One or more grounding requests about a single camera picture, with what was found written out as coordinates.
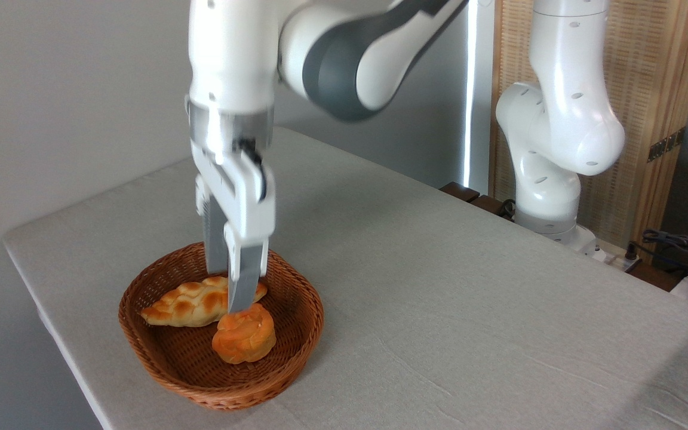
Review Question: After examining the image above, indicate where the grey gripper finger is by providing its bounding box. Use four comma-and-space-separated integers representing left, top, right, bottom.
225, 224, 271, 314
195, 176, 230, 276

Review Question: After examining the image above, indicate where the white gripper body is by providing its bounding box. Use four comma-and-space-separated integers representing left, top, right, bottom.
191, 140, 277, 247

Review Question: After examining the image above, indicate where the round orange bread bun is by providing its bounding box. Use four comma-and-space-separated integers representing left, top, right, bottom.
211, 303, 277, 365

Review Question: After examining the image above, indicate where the long braided bread loaf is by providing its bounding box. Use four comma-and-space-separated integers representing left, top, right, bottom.
139, 275, 268, 328

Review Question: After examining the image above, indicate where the brown woven wicker basket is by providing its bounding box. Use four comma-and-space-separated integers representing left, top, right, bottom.
118, 241, 325, 411

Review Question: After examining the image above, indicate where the dark brown wooden block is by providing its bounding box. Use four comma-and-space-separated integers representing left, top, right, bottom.
440, 182, 481, 203
469, 194, 516, 220

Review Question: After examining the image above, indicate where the grey tablecloth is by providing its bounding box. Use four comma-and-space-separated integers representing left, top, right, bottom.
2, 127, 688, 430

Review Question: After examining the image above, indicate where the dark metal screen hinge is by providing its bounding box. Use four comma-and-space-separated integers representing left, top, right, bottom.
647, 126, 687, 163

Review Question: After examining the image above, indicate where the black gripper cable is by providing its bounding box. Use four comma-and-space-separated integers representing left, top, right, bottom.
234, 139, 269, 202

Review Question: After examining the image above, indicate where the black cable bundle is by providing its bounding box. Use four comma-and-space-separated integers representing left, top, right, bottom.
626, 229, 688, 281

